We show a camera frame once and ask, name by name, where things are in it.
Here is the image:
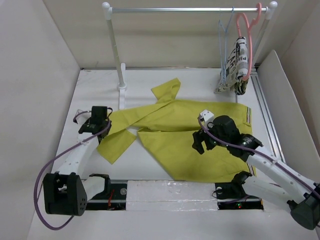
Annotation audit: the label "pink plastic hanger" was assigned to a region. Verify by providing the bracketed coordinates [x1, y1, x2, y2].
[236, 2, 263, 83]

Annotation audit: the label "light blue wire hanger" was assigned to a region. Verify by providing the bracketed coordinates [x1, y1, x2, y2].
[217, 7, 234, 84]

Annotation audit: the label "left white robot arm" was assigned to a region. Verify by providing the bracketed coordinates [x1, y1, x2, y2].
[43, 106, 113, 216]

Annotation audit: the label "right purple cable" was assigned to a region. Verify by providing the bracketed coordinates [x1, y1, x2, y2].
[198, 116, 320, 193]

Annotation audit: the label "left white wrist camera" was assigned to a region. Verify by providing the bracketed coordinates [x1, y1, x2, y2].
[72, 109, 91, 125]

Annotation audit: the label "white clothes rack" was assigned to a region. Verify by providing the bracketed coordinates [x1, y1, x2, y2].
[102, 1, 278, 110]

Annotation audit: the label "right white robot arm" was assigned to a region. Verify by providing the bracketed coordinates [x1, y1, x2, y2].
[192, 110, 320, 230]

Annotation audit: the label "yellow trousers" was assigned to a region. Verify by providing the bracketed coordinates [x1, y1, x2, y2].
[97, 78, 255, 183]

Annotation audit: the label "purple cable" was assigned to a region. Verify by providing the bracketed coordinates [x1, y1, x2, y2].
[33, 109, 113, 230]
[198, 116, 320, 193]

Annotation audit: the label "aluminium side rail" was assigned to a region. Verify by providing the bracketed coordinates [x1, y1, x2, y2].
[250, 68, 286, 163]

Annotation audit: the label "white foam block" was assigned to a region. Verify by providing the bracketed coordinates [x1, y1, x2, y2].
[126, 180, 218, 212]

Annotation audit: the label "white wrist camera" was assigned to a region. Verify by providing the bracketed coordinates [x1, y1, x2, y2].
[199, 109, 215, 124]
[72, 109, 91, 125]

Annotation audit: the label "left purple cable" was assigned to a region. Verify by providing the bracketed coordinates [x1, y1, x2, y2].
[33, 109, 113, 230]

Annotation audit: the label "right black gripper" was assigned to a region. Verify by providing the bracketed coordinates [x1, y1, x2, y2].
[191, 120, 229, 154]

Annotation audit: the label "newspaper print garment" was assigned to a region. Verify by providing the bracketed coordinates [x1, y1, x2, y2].
[214, 36, 249, 95]

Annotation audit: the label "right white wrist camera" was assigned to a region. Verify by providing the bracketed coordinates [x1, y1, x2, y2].
[199, 109, 215, 124]

